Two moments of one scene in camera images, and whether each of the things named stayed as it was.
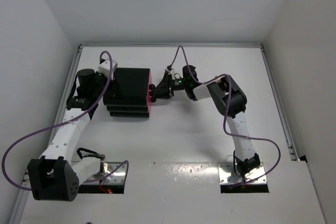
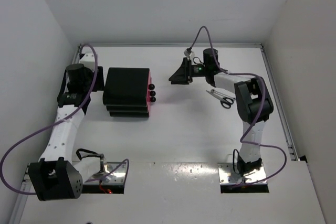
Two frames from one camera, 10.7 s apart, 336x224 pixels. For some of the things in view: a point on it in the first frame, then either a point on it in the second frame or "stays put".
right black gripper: (163, 91) → (184, 75)
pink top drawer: (150, 80) stays put
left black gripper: (113, 85) → (98, 83)
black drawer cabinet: (127, 95) stays put
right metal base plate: (228, 175) stays put
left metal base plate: (117, 177) stays put
